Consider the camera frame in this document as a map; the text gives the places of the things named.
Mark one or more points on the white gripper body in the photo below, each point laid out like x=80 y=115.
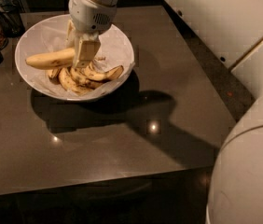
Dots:
x=88 y=16

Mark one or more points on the banana peel pieces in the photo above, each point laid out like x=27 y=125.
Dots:
x=90 y=72

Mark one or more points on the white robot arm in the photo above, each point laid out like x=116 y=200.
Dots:
x=233 y=31

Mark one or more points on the yellow banana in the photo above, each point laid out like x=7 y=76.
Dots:
x=51 y=60

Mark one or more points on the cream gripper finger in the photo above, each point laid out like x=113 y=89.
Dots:
x=86 y=47
x=70 y=34

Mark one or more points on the white paper liner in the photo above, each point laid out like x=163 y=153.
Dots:
x=115 y=47

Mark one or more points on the curved banana peel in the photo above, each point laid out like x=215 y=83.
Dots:
x=73 y=79

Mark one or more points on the black wire mesh basket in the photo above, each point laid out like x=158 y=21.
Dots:
x=10 y=19

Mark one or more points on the white bowl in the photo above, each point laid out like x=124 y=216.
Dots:
x=30 y=44

